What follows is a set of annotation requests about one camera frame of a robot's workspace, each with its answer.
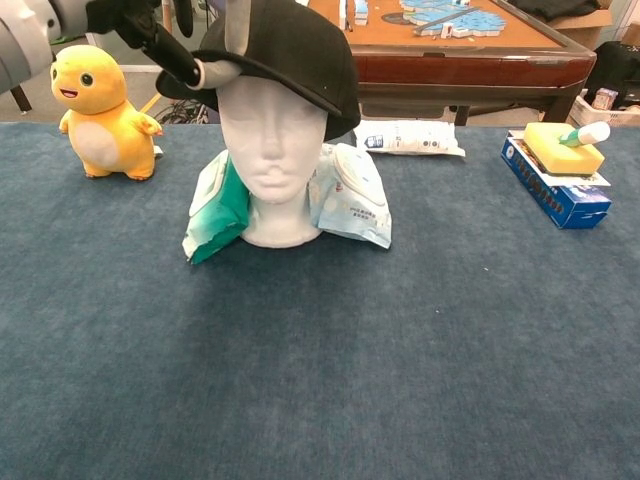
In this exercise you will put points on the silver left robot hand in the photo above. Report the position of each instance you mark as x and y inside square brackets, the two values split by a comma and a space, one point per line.
[165, 45]

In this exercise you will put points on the black baseball cap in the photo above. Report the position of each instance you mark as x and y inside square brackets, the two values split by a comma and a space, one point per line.
[305, 60]

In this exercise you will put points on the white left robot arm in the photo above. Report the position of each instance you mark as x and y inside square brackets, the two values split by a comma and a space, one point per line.
[22, 45]

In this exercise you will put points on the yellow plush dinosaur toy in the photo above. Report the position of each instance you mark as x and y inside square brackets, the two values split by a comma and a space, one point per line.
[107, 135]

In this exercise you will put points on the white foam mannequin head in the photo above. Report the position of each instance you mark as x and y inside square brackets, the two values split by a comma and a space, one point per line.
[272, 165]

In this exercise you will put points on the wooden pole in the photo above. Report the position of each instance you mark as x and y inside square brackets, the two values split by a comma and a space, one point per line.
[168, 15]

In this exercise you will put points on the dark table leg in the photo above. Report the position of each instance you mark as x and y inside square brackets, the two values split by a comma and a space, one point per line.
[22, 100]

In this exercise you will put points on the green wet wipes pack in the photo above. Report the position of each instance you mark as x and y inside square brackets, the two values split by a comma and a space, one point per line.
[220, 220]

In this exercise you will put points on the upright white mahjong tiles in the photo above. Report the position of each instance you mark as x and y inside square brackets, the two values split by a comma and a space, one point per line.
[357, 12]

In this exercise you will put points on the light blue wet wipes pack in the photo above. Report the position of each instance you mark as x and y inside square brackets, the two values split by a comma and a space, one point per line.
[355, 200]

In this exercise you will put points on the white printed tissue packet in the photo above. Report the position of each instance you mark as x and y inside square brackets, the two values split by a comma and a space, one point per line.
[410, 140]

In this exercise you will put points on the brown mahjong table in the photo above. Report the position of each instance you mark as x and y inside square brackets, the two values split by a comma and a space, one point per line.
[450, 70]

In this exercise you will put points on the blue mahjong tile cluster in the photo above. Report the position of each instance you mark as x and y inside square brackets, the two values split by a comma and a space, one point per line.
[465, 20]

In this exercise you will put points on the blue felt table cover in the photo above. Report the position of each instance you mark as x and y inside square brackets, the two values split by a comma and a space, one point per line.
[350, 350]

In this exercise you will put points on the black folded cloth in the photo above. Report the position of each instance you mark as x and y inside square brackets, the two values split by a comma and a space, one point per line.
[550, 7]

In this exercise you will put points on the yellow sponge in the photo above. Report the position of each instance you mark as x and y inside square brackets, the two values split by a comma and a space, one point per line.
[555, 152]

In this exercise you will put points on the open cardboard carton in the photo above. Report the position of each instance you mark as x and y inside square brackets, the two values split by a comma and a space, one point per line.
[585, 30]

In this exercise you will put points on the blue cardboard box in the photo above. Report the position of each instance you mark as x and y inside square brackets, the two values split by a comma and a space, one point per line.
[565, 207]

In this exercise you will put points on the small white green-labelled bottle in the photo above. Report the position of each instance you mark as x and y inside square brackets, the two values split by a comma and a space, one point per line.
[592, 132]

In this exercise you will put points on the small printed carton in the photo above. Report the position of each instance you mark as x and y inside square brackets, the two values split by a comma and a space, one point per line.
[604, 99]

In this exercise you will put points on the white plastic basket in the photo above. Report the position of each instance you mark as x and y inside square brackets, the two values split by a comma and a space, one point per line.
[605, 118]

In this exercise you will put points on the black bag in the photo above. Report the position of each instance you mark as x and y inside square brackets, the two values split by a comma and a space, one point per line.
[620, 65]

